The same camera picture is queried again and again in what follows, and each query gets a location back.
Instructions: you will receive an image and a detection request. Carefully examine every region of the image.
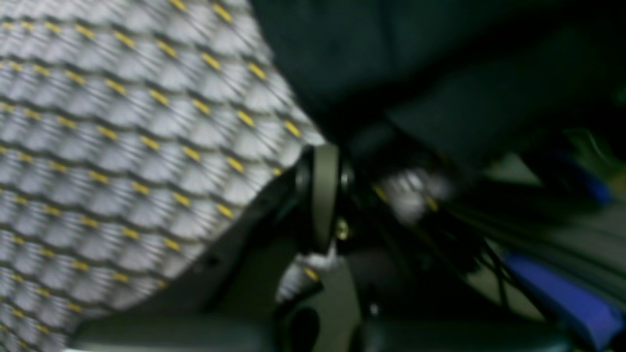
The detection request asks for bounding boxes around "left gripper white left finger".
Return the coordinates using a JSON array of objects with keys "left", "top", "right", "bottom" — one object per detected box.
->
[{"left": 68, "top": 144, "right": 340, "bottom": 352}]

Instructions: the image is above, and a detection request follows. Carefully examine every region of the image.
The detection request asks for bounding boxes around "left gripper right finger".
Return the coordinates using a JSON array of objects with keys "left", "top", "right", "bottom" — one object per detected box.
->
[{"left": 339, "top": 166, "right": 573, "bottom": 352}]

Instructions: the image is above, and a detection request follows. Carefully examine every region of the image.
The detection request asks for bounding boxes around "black T-shirt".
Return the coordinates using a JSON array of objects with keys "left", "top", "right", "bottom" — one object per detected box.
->
[{"left": 252, "top": 0, "right": 625, "bottom": 166}]

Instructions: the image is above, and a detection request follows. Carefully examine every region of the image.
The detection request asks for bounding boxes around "fan-patterned grey tablecloth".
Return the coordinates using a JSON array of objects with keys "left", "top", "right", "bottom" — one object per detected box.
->
[{"left": 1, "top": 0, "right": 323, "bottom": 352}]

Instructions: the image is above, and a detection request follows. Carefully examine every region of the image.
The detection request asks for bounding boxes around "blue plastic mount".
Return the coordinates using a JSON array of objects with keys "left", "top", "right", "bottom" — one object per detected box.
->
[{"left": 504, "top": 254, "right": 625, "bottom": 352}]

